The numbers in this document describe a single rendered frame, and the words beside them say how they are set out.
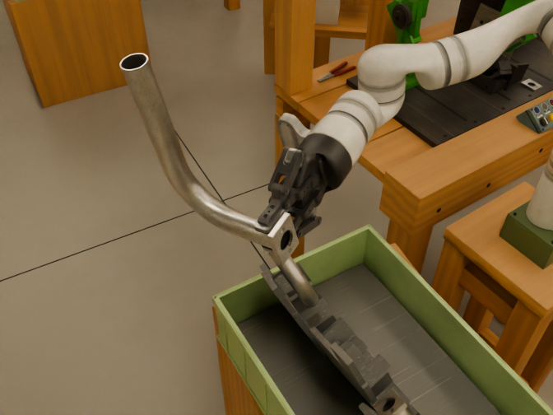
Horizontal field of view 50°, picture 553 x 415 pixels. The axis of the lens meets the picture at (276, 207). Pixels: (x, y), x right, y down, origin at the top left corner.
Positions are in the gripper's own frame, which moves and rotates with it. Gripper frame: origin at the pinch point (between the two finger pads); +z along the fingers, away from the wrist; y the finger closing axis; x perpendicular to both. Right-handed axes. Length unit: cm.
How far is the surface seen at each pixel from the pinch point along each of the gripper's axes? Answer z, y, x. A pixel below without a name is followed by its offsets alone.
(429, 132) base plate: -93, 65, 21
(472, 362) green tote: -26, 63, -16
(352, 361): -2.2, 31.8, -5.0
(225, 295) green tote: -11, 45, 32
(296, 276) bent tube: -12.7, 31.0, 11.6
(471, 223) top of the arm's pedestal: -68, 71, 0
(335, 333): -15, 52, 9
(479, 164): -87, 67, 4
